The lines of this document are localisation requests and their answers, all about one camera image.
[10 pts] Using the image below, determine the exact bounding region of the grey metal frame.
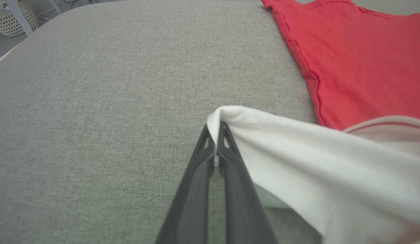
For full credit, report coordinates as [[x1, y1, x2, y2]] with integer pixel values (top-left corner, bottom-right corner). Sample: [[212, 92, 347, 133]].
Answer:
[[6, 0, 63, 36]]

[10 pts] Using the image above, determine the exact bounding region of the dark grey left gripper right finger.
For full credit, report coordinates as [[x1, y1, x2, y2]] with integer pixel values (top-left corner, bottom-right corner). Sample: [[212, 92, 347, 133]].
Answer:
[[217, 121, 278, 244]]

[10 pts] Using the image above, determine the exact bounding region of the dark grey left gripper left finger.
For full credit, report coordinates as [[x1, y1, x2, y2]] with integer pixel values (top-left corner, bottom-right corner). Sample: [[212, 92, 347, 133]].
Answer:
[[155, 124, 217, 244]]

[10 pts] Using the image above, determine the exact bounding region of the grey fabric sofa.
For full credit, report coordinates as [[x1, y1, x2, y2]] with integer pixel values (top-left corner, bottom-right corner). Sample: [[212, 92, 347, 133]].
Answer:
[[0, 0, 323, 244]]

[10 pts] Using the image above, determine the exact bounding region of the white perforated laundry basket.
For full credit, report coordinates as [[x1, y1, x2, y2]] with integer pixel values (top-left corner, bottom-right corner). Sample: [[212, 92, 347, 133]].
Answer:
[[0, 0, 39, 37]]

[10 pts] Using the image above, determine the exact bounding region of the red white garment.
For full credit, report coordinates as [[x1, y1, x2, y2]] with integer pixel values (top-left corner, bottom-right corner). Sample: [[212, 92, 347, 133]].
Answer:
[[207, 0, 420, 244]]

